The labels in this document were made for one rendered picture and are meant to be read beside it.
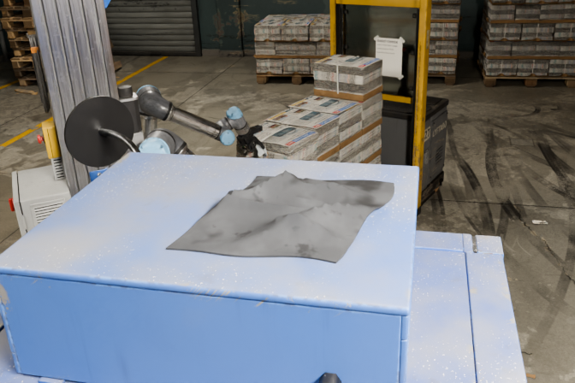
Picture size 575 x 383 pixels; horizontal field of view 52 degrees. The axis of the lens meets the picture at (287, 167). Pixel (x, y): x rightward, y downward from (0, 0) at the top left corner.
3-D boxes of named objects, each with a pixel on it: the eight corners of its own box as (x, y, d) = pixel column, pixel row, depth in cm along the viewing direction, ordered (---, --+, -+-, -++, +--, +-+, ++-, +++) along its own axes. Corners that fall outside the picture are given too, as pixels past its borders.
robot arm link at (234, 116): (222, 111, 305) (235, 103, 306) (230, 126, 313) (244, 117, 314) (227, 119, 300) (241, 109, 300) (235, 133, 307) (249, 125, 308)
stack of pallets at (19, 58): (57, 66, 1003) (42, -14, 952) (109, 66, 988) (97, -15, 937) (12, 87, 882) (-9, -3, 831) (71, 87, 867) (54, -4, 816)
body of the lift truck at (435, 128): (342, 193, 503) (342, 103, 472) (371, 171, 544) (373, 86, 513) (419, 212, 466) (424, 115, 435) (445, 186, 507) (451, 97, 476)
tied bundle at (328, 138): (263, 156, 367) (261, 120, 358) (289, 140, 389) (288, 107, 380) (315, 167, 347) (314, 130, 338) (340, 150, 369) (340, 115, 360)
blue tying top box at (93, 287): (142, 232, 133) (129, 150, 125) (414, 255, 120) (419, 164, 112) (14, 374, 93) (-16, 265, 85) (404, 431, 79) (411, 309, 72)
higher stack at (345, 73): (316, 232, 444) (311, 61, 393) (335, 215, 466) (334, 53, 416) (361, 245, 423) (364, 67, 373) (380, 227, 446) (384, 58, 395)
